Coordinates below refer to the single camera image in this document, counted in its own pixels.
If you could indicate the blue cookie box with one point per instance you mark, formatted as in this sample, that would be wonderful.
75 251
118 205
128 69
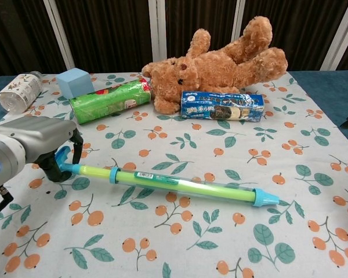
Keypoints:
220 105

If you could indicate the clear plastic bottle with label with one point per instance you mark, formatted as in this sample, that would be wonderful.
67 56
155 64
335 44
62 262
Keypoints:
18 91

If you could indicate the green chips can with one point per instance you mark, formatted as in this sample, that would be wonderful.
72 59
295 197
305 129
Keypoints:
110 101

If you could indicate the light blue cube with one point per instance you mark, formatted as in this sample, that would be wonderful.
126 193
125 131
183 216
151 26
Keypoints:
75 82

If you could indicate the green blue toy syringe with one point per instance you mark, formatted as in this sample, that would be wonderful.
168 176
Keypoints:
174 181

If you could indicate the white partition frame post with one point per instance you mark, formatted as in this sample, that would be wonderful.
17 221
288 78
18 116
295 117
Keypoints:
237 17
59 32
157 29
342 34

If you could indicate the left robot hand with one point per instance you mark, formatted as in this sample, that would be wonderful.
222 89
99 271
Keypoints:
37 136

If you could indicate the floral tablecloth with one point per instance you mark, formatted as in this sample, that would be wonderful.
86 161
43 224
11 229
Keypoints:
191 240

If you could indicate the brown teddy bear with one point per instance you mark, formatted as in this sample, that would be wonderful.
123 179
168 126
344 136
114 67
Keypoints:
220 63

